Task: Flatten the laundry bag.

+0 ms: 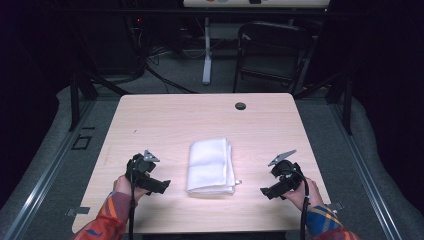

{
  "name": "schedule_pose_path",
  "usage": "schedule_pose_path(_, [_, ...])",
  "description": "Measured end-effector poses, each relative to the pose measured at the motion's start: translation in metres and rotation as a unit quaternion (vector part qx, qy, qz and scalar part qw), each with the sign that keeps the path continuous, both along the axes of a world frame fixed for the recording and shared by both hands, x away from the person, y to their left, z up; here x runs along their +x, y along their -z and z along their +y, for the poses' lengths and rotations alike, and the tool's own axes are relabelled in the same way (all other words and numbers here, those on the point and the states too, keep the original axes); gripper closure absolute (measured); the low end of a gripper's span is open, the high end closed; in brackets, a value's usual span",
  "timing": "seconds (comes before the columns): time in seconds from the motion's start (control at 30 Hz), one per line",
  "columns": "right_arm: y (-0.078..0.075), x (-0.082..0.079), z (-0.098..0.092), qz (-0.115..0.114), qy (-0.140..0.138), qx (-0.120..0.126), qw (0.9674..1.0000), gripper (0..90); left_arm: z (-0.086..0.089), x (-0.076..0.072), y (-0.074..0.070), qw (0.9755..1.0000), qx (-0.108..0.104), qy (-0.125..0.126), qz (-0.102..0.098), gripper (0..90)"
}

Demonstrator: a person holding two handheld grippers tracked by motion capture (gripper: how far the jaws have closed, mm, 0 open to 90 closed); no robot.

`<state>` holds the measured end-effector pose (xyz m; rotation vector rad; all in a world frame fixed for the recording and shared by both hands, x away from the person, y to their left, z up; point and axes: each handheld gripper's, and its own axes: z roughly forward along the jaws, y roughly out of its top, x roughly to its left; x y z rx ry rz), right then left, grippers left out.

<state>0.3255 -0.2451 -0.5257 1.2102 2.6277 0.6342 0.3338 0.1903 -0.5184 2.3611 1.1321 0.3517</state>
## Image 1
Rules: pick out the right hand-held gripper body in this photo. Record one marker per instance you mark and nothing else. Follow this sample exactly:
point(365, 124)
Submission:
point(285, 170)

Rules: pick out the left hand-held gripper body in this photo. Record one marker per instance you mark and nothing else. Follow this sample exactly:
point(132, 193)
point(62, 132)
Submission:
point(141, 166)

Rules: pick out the white towel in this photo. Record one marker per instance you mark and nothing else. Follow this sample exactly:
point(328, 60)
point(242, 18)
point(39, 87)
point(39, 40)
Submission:
point(208, 166)

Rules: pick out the person's left hand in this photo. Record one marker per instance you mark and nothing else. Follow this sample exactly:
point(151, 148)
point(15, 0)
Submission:
point(122, 186)

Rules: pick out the person's right hand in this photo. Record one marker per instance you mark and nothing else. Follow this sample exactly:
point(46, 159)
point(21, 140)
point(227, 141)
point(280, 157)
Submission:
point(314, 196)

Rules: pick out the dark round table grommet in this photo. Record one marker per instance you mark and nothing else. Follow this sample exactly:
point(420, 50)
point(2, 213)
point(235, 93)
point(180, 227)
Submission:
point(240, 106)

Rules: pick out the black metal stand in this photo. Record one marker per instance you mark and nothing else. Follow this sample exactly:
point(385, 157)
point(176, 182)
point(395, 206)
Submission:
point(75, 100)
point(347, 103)

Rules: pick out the black folding chair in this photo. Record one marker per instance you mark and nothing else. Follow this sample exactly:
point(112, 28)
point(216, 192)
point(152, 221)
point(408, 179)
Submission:
point(273, 50)

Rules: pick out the dark computer tower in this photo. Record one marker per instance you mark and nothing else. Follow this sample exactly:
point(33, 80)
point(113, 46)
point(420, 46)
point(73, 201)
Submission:
point(110, 43)

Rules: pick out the white desk leg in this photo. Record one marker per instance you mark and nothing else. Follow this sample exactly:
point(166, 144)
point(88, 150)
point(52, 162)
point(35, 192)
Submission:
point(207, 56)

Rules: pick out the grey metal table bracket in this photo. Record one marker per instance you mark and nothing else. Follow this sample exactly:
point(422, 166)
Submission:
point(335, 206)
point(77, 210)

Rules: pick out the aluminium floor rail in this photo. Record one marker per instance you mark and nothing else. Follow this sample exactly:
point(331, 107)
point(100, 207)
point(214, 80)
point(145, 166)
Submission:
point(43, 180)
point(370, 186)

